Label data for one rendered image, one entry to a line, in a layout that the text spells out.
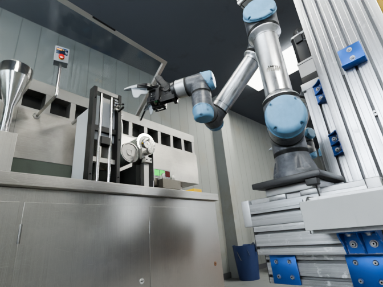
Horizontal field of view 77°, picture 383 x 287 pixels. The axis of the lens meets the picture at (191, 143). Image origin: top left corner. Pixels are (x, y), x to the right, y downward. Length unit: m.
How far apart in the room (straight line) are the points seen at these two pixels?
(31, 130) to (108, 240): 0.88
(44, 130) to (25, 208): 0.82
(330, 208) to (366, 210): 0.07
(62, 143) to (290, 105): 1.35
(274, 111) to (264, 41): 0.28
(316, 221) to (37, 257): 0.80
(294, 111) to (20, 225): 0.88
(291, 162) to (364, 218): 0.29
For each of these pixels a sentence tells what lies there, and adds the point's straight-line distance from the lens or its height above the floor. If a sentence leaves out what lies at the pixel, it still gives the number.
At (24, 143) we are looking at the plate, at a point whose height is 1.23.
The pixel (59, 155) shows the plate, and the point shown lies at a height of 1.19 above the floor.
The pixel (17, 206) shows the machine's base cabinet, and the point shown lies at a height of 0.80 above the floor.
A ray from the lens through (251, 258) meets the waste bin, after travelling 4.02.
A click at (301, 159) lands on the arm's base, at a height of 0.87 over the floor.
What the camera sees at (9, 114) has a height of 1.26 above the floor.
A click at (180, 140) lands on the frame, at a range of 2.38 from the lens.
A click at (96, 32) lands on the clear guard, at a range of 1.83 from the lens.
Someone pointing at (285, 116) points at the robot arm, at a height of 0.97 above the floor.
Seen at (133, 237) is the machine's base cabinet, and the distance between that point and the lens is 1.09.
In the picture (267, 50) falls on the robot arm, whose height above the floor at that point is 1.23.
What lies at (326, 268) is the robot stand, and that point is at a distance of 0.86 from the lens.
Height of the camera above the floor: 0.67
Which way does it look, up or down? 21 degrees up
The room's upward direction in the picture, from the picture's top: 5 degrees counter-clockwise
